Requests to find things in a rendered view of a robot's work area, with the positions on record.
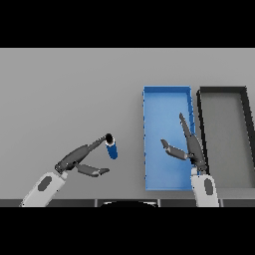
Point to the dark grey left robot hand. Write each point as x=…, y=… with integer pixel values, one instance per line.
x=77, y=156

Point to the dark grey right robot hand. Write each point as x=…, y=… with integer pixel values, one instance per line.
x=194, y=148

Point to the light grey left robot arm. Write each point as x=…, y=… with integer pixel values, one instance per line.
x=42, y=190

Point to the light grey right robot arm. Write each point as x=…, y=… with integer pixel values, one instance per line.
x=204, y=190

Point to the blue bin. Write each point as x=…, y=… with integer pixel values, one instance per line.
x=167, y=137

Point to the blue pipe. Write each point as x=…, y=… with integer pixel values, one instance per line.
x=111, y=149

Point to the dark grey bin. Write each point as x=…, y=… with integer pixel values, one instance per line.
x=228, y=139

